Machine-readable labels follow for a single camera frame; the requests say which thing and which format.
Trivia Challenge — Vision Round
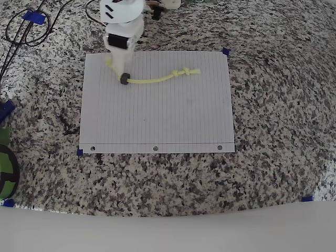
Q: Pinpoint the thin black looped cable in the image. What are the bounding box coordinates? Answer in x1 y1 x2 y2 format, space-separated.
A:
5 0 76 47

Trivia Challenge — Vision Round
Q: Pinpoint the thick black straight cable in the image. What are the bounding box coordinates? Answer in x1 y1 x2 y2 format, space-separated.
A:
0 0 48 82

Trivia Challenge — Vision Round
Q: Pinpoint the yellow knotted rope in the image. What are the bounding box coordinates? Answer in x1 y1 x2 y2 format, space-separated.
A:
104 58 201 85

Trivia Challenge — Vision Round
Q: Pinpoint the white board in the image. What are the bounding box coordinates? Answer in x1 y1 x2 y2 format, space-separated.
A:
0 201 336 252

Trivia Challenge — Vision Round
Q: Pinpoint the lined paper sheet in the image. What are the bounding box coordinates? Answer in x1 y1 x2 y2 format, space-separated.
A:
78 50 235 154

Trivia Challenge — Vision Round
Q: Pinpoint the wide blue tape strip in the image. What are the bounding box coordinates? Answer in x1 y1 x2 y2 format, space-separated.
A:
22 10 47 25

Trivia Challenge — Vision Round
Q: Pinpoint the black and green roll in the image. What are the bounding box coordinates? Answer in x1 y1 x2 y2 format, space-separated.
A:
0 143 20 200

